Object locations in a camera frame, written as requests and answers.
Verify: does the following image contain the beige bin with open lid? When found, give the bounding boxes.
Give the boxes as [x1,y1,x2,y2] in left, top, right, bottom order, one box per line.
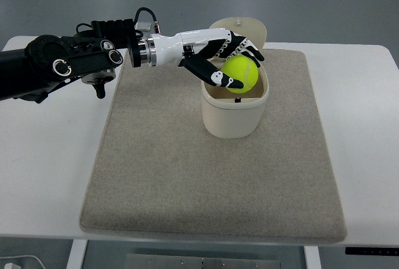
[201,17,269,139]

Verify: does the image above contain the grey metal base plate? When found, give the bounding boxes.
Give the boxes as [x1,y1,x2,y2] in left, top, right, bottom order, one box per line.
[124,254,281,269]

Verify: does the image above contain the white table leg left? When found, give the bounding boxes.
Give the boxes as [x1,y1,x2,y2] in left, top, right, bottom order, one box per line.
[66,240,88,269]

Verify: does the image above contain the silver floor socket plate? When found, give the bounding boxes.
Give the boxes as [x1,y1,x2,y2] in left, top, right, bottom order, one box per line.
[135,22,152,32]

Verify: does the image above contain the white table leg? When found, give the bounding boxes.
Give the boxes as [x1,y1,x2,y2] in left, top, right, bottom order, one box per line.
[304,246,322,269]
[66,240,88,269]

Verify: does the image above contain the yellow tennis ball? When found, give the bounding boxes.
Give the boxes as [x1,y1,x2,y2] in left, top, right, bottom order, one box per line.
[221,55,259,94]

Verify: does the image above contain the black table control panel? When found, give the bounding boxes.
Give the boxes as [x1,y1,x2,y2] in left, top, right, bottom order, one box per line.
[345,247,399,257]

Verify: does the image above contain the grey felt mat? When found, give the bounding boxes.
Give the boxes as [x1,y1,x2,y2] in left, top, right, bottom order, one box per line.
[80,49,347,244]

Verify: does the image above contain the white table leg right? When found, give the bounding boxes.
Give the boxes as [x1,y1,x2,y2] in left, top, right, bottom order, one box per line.
[304,246,322,269]

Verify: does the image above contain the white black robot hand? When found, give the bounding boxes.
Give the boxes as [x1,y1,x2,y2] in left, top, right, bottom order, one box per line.
[128,28,264,89]

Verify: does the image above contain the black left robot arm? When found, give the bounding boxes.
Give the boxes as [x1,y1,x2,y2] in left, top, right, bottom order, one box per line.
[1,18,264,103]

